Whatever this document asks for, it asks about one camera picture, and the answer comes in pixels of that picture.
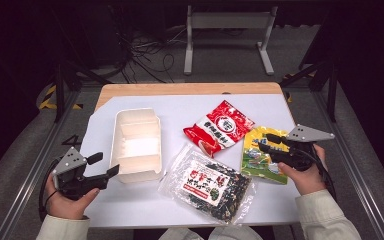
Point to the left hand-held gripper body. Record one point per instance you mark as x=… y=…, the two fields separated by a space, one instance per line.
x=70 y=163

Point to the person's right hand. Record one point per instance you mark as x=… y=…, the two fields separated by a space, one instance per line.
x=308 y=181

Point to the white sheet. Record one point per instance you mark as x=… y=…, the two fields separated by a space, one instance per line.
x=176 y=110

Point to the aluminium floor rail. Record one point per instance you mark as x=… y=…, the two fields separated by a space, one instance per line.
x=353 y=173
x=36 y=166

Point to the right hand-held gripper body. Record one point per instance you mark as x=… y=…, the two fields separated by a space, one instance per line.
x=305 y=134

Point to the person's legs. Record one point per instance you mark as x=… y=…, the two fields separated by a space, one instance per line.
x=233 y=234

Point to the white plastic box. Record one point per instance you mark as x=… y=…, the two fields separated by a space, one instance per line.
x=136 y=146

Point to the red snack packet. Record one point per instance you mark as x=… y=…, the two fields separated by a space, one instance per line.
x=221 y=128

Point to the yellow black hazard tape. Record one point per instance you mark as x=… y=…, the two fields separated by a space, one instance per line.
x=46 y=100

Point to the person's left hand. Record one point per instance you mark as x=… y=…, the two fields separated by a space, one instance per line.
x=69 y=208

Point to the white metal stand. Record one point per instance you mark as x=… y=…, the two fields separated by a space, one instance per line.
x=228 y=20

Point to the clear bag of dried seaweed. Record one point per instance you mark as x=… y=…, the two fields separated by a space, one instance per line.
x=210 y=186

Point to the black metal stand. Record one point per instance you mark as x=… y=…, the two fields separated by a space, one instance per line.
x=331 y=93
x=59 y=90

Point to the yellow green snack packet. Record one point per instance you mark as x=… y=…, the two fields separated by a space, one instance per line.
x=258 y=165

